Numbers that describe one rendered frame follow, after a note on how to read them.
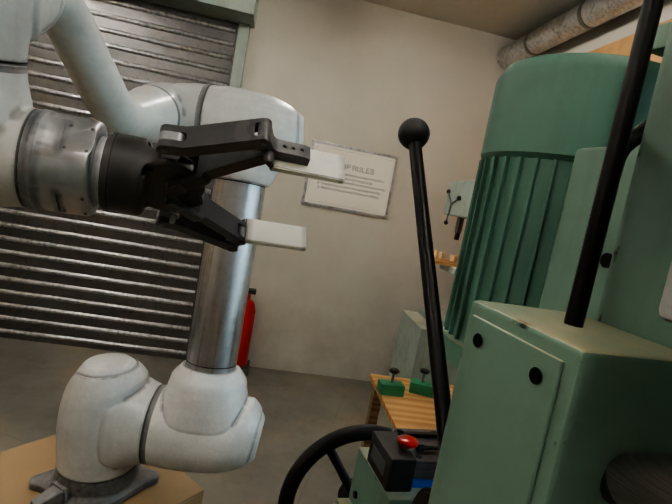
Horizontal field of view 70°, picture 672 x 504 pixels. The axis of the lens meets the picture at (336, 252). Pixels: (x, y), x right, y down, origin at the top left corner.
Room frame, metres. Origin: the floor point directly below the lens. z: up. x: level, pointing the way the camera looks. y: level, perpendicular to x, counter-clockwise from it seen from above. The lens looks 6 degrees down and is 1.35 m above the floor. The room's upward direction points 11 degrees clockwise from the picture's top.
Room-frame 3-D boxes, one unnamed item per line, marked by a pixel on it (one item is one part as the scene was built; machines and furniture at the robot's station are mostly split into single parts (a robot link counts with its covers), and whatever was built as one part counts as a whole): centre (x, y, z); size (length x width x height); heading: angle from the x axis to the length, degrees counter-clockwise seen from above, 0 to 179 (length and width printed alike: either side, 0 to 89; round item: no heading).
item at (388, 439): (0.70, -0.17, 0.99); 0.13 x 0.11 x 0.06; 107
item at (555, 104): (0.51, -0.22, 1.35); 0.18 x 0.18 x 0.31
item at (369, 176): (3.53, -0.01, 1.48); 0.64 x 0.02 x 0.46; 100
